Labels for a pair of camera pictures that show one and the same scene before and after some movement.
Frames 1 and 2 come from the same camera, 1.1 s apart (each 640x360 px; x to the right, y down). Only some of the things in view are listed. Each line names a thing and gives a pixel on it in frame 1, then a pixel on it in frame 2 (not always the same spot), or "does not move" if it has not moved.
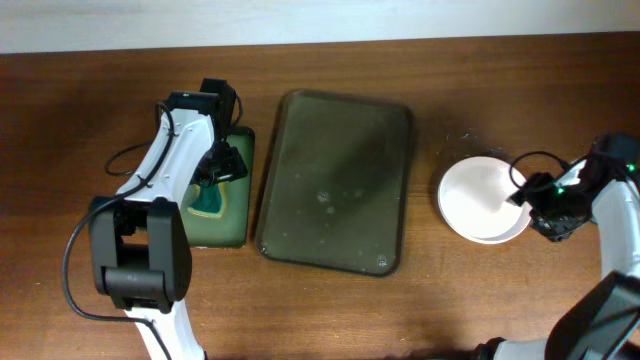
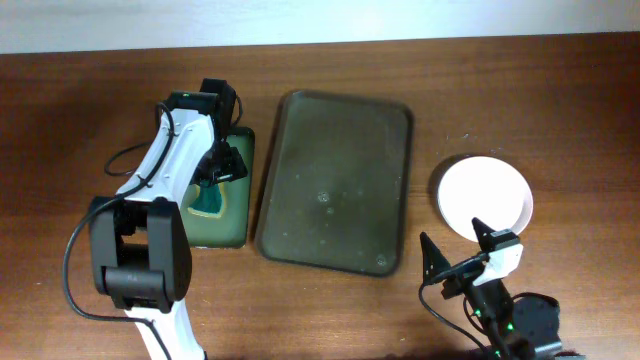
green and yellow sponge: (207, 200) does not move
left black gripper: (236, 167) does not move
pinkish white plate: (472, 200) does not move
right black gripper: (532, 191) → (441, 262)
